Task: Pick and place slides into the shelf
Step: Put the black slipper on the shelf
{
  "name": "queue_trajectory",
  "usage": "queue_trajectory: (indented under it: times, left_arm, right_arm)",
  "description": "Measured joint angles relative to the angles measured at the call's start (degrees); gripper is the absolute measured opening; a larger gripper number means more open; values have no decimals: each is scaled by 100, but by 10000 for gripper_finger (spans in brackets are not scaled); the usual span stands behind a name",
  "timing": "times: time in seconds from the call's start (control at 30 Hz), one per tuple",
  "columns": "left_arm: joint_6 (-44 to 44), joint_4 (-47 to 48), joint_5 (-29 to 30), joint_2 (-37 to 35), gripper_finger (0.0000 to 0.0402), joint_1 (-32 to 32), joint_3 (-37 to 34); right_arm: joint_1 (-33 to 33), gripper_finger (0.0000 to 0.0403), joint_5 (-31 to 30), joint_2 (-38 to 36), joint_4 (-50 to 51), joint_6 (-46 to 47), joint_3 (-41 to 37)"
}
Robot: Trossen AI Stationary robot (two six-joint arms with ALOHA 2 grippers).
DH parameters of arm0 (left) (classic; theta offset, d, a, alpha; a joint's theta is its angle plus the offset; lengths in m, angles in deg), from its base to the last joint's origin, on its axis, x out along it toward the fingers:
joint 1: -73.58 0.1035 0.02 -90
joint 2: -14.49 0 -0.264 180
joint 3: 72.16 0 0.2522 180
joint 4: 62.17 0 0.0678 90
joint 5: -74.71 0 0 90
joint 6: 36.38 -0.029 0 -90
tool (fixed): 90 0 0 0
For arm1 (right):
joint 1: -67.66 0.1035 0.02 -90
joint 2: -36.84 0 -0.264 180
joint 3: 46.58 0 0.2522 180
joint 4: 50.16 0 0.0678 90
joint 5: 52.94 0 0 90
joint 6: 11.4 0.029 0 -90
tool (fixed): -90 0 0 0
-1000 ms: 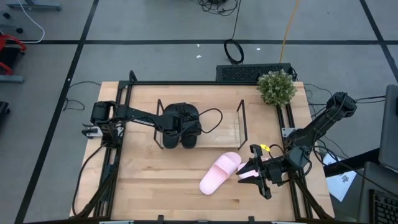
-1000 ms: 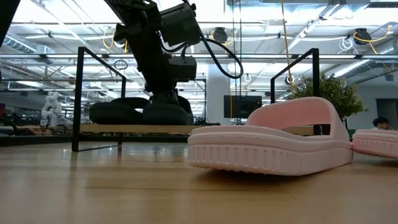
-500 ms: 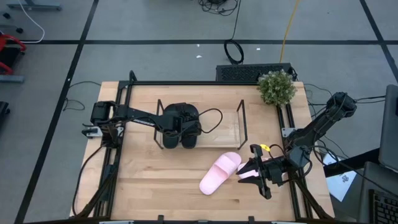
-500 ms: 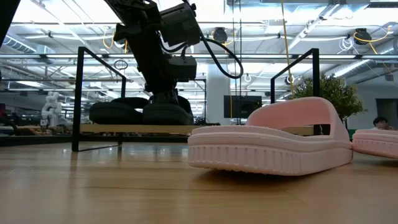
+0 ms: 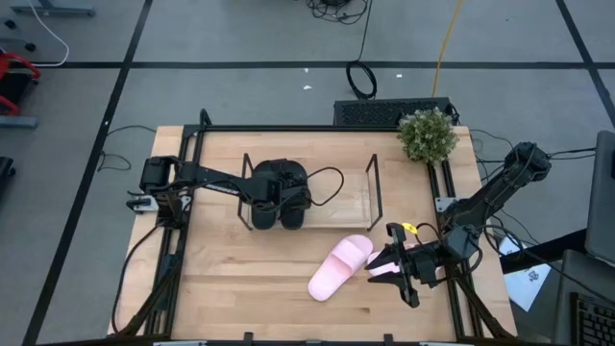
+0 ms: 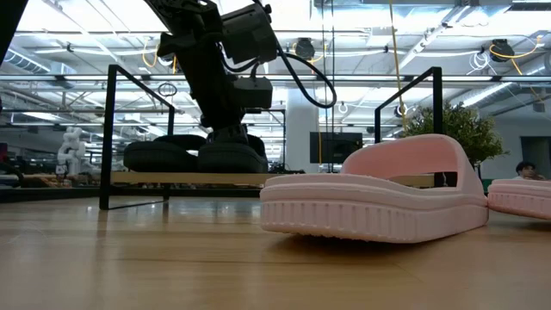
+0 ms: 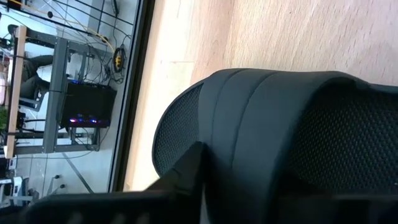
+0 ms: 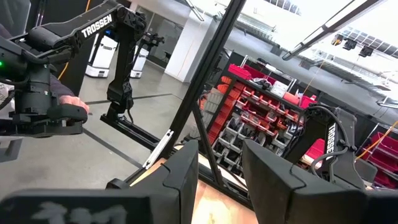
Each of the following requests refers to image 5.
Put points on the small green potted plant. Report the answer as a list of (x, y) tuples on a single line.
[(427, 137)]

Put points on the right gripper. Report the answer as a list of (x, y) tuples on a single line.
[(425, 262)]

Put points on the pink slide sandal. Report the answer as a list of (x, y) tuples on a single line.
[(336, 269), (382, 270)]

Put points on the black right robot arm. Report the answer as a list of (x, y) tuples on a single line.
[(495, 190)]

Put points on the grey desk foot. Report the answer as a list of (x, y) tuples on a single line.
[(53, 8), (17, 121)]

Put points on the red metal frame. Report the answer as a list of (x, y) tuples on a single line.
[(19, 60)]

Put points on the black slide sandal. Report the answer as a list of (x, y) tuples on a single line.
[(293, 218), (264, 218)]

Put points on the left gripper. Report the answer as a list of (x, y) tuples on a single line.
[(288, 190)]

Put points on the black desk bar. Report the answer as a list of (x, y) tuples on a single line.
[(543, 252)]

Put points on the white paper sheet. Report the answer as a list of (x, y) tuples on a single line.
[(528, 283)]

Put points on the grey laptop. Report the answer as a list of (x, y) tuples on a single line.
[(603, 202)]

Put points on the black aluminium table frame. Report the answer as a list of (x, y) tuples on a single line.
[(288, 128)]

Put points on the black caster wheel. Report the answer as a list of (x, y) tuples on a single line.
[(9, 24), (30, 46)]

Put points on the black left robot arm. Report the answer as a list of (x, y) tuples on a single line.
[(211, 178)]

